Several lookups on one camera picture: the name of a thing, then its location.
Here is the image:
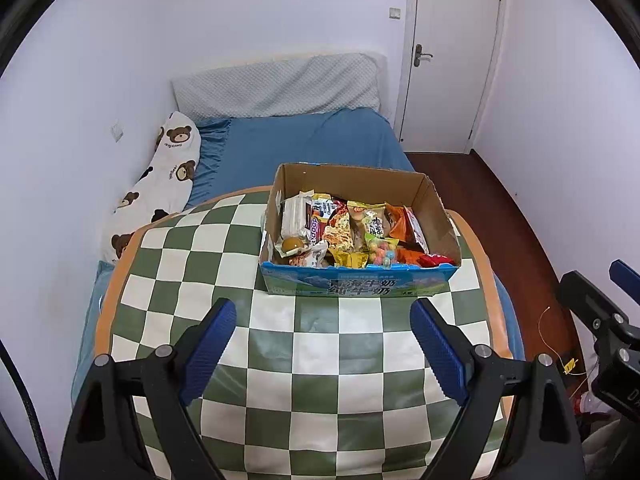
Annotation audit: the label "bear print white pillow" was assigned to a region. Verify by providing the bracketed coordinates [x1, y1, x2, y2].
[102, 111, 202, 266]

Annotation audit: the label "white wafer packet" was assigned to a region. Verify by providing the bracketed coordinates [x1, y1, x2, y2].
[280, 195, 313, 238]

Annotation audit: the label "white plastic bag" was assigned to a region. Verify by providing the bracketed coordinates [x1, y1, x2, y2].
[582, 420, 628, 480]

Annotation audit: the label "colourful candy packet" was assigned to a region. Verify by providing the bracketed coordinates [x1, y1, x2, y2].
[365, 235, 401, 266]

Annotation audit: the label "black cable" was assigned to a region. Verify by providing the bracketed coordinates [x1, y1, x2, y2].
[0, 340, 56, 480]

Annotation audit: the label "cardboard box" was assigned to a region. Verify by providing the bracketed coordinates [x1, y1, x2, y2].
[259, 162, 462, 298]

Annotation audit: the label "white door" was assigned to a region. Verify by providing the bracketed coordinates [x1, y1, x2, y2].
[400, 0, 503, 153]

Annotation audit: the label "red white striped packet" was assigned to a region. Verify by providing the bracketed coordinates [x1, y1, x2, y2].
[406, 207, 430, 253]

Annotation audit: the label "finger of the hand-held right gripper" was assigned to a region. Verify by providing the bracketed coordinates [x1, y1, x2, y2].
[556, 270, 632, 343]
[609, 259, 640, 307]

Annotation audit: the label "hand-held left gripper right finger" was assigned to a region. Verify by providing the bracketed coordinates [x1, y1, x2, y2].
[409, 297, 586, 480]

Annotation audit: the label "thin wires on floor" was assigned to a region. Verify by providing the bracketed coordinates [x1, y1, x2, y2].
[537, 305, 593, 411]

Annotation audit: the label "yellow foil snack packet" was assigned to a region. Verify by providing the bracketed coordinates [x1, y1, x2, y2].
[332, 250, 371, 267]

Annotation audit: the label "green yellow snack packet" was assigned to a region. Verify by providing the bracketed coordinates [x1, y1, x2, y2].
[347, 201, 388, 241]

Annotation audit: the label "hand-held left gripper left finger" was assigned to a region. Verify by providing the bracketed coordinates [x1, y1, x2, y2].
[59, 297, 238, 480]

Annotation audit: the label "white red snack packet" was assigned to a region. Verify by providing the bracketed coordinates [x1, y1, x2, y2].
[287, 242, 328, 267]

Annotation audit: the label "grey quilted headboard pillow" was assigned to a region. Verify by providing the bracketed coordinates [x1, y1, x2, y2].
[171, 52, 386, 122]

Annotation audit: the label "blue bed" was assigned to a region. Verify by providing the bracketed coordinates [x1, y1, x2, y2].
[70, 109, 526, 406]

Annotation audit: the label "purple pink snack packet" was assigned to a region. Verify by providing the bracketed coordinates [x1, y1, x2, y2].
[310, 199, 335, 247]

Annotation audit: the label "orange snack packet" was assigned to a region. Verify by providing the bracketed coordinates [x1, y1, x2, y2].
[385, 205, 416, 248]

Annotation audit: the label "yellow noodle snack packet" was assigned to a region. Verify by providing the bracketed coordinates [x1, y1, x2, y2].
[322, 200, 356, 252]

